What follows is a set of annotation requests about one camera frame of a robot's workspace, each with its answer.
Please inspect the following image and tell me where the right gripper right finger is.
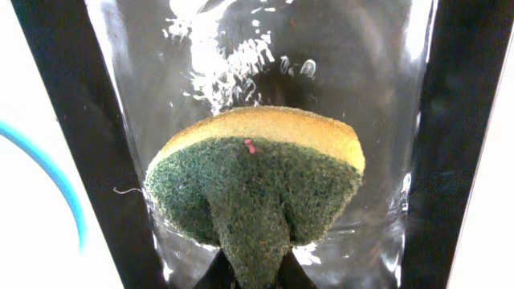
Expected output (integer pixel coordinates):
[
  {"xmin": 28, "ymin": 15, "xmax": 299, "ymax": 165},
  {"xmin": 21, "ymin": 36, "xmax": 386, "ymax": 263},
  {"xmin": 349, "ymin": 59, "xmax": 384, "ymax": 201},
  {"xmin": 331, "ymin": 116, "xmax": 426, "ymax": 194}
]
[{"xmin": 401, "ymin": 0, "xmax": 513, "ymax": 288}]

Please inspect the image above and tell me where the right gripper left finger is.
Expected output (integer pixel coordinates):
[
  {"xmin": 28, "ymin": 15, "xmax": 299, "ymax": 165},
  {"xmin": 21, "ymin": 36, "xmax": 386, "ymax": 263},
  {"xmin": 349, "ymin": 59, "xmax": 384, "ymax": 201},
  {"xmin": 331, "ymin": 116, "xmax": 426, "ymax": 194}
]
[{"xmin": 12, "ymin": 0, "xmax": 166, "ymax": 288}]

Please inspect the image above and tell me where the white plate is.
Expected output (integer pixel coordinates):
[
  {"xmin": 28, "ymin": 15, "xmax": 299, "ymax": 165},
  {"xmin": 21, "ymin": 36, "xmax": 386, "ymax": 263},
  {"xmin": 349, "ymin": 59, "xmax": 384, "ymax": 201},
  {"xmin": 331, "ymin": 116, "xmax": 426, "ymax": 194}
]
[{"xmin": 1, "ymin": 1, "xmax": 123, "ymax": 288}]

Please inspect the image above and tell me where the green yellow sponge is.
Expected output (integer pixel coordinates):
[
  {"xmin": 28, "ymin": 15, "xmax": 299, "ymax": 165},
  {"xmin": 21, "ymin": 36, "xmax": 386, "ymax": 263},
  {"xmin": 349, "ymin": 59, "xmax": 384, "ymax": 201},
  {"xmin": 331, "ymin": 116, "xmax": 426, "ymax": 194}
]
[{"xmin": 145, "ymin": 106, "xmax": 365, "ymax": 288}]

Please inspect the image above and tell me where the black water tray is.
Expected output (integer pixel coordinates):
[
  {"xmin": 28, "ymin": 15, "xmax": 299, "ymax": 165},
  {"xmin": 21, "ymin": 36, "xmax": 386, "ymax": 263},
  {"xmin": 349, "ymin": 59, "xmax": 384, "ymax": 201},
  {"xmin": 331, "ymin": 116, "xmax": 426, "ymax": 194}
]
[{"xmin": 86, "ymin": 0, "xmax": 436, "ymax": 288}]

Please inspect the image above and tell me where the teal plastic tray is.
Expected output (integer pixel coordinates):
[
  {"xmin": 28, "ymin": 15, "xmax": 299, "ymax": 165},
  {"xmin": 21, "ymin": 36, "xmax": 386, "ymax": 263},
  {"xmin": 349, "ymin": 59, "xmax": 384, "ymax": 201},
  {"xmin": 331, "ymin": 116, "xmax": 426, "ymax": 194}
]
[{"xmin": 1, "ymin": 120, "xmax": 88, "ymax": 253}]

